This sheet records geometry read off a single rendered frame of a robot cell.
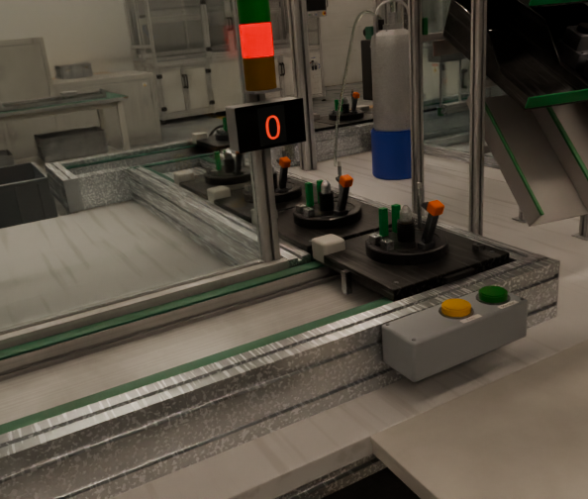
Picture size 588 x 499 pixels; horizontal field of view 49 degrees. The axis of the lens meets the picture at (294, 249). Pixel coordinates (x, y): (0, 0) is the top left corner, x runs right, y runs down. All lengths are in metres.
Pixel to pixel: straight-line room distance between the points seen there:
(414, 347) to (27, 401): 0.51
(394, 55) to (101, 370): 1.35
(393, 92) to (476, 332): 1.20
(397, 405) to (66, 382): 0.46
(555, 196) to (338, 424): 0.61
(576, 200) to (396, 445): 0.63
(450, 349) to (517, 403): 0.11
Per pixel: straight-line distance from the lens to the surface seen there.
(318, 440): 0.85
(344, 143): 2.43
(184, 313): 1.05
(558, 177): 1.28
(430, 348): 0.87
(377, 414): 0.89
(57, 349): 1.02
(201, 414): 0.81
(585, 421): 0.91
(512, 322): 0.97
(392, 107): 2.01
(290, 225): 1.30
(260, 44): 1.03
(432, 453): 0.83
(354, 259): 1.09
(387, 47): 1.99
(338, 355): 0.88
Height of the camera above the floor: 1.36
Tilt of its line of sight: 20 degrees down
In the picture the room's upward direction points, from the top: 5 degrees counter-clockwise
